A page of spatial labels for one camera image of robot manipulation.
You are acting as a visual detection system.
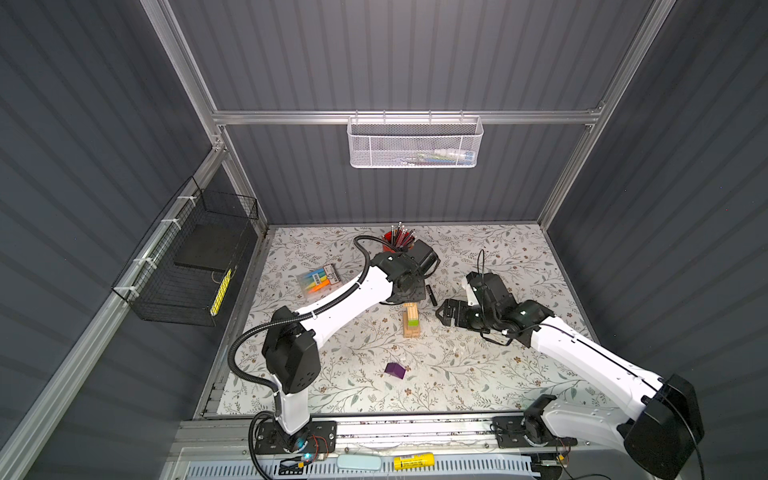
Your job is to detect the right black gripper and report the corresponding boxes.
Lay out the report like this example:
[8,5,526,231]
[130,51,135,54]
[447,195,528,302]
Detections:
[434,297,496,331]

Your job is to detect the light wood block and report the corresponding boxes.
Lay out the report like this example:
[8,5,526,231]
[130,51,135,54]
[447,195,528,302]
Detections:
[404,302,419,323]

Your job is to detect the purple block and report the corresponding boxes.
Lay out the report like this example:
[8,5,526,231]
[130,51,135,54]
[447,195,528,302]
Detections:
[384,362,407,379]

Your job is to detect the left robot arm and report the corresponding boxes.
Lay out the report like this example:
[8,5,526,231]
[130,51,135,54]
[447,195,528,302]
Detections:
[262,235,440,435]

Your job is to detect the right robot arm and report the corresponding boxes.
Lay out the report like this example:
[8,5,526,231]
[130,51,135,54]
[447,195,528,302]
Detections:
[436,272,705,479]

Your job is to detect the black marker pen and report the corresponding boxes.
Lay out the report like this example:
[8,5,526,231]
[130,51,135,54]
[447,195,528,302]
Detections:
[425,285,438,307]

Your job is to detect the pencils in cup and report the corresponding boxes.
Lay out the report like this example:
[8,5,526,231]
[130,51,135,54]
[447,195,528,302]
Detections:
[388,222,413,251]

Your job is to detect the coloured marker pack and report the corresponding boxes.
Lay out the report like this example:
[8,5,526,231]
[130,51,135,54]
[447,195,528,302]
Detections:
[297,264,341,297]

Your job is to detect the markers in white basket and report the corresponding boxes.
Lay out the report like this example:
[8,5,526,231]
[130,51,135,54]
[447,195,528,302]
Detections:
[399,149,477,168]

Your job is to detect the yellow label tube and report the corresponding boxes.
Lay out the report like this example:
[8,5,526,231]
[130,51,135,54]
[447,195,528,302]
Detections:
[393,453,436,471]

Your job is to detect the light blue oval tag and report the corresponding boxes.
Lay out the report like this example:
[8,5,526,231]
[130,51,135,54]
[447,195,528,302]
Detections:
[336,454,383,471]

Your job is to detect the yellow marker in basket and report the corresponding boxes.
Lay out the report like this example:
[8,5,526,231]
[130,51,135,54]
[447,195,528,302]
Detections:
[209,269,233,317]

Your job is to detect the white wire basket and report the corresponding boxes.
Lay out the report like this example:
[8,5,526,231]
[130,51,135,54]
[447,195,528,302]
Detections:
[346,115,484,169]

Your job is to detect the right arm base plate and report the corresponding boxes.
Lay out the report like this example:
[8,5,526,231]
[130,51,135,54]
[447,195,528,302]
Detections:
[490,415,578,448]

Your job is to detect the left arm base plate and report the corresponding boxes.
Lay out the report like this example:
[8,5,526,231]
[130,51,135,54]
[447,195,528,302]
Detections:
[253,420,338,455]

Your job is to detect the black wire basket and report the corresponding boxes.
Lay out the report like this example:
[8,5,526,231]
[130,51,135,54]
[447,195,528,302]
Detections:
[112,179,261,327]

